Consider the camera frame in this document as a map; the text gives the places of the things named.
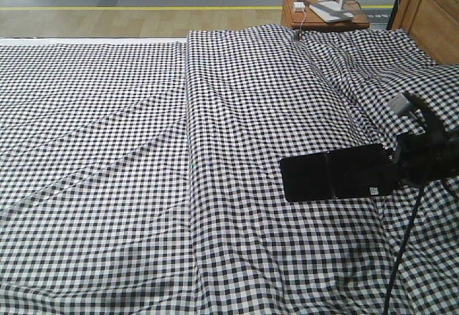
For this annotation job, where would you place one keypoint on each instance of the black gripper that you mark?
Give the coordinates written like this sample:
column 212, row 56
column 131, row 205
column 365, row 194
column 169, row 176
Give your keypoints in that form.
column 426, row 157

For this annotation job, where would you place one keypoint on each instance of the black foldable phone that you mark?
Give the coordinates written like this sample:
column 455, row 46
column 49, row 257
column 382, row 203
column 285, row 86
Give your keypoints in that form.
column 361, row 171

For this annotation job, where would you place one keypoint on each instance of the black white checkered blanket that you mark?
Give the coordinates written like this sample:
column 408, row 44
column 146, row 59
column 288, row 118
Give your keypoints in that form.
column 258, row 95

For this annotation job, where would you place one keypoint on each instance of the wooden headboard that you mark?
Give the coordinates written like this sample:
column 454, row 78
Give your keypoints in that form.
column 433, row 24

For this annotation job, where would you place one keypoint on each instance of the white charger adapter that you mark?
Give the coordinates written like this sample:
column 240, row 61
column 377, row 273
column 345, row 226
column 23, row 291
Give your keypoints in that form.
column 299, row 6

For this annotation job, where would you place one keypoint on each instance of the black white checkered bedsheet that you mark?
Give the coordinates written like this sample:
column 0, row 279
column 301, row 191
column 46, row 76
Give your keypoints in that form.
column 94, row 190

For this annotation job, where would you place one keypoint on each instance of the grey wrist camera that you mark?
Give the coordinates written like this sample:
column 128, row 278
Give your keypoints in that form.
column 403, row 105

